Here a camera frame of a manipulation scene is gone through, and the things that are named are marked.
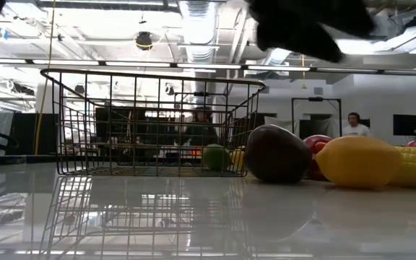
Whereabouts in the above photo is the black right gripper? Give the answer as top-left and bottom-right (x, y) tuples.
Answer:
(246, 0), (375, 63)

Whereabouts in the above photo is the red apple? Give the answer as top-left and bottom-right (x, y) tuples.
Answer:
(303, 134), (334, 155)

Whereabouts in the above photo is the dark brown avocado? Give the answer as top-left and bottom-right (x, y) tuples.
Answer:
(244, 124), (313, 184)

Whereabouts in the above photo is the yellow lemon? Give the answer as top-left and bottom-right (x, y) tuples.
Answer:
(315, 135), (403, 189)
(229, 146), (247, 173)

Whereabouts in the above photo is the black wire basket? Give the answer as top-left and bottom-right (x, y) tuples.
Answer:
(40, 68), (267, 178)

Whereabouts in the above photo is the person in white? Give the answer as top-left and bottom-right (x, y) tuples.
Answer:
(342, 112), (371, 137)

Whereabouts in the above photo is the person seated in dark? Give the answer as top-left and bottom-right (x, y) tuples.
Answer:
(184, 108), (219, 147)

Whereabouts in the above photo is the green lime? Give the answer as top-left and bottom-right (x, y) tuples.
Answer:
(201, 143), (232, 172)

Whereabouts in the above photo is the black round ceiling device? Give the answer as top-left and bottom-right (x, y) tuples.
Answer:
(134, 31), (154, 51)

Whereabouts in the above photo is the long light bar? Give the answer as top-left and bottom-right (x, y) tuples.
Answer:
(0, 57), (416, 77)

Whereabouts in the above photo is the black panel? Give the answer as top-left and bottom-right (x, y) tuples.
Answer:
(12, 113), (59, 156)

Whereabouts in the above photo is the black frame stand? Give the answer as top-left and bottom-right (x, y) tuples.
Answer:
(291, 96), (342, 138)

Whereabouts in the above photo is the silver ceiling duct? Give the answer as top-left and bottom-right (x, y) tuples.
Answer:
(178, 0), (218, 64)

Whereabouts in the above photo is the black wall monitor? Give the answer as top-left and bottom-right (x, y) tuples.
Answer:
(393, 114), (416, 137)

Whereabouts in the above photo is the yellow hanging cable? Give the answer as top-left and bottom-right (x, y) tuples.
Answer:
(33, 0), (57, 156)

